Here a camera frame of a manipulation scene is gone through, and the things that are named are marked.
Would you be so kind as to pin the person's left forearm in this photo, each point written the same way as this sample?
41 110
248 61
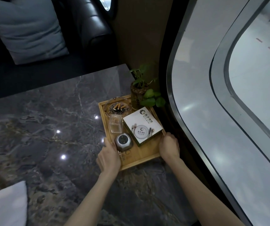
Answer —
91 200

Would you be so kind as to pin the clear plastic toothpick box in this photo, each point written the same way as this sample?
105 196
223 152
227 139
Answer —
116 124

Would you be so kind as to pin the white tissue box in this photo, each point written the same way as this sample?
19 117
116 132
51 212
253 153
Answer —
140 125

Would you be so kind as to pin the grey cushion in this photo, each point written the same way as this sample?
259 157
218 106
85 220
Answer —
29 30

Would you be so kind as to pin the person's right fingers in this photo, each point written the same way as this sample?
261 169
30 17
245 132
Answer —
170 136

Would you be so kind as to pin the person's left thumb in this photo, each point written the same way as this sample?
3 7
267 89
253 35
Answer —
106 142

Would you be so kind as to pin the wooden serving tray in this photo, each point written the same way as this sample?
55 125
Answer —
140 156

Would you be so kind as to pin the glass ashtray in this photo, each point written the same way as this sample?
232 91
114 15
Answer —
118 108

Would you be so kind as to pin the green plant in glass vase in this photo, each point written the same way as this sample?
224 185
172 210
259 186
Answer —
139 91

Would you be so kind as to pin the person's left hand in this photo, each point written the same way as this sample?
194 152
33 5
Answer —
107 158

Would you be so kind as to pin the person's right hand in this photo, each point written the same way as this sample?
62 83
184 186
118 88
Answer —
170 149

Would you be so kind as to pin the person's right forearm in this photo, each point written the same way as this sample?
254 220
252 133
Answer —
191 195

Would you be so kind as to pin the silver call button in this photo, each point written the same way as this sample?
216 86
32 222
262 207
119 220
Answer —
123 141

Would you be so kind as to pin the black leather sofa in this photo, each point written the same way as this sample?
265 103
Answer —
87 25

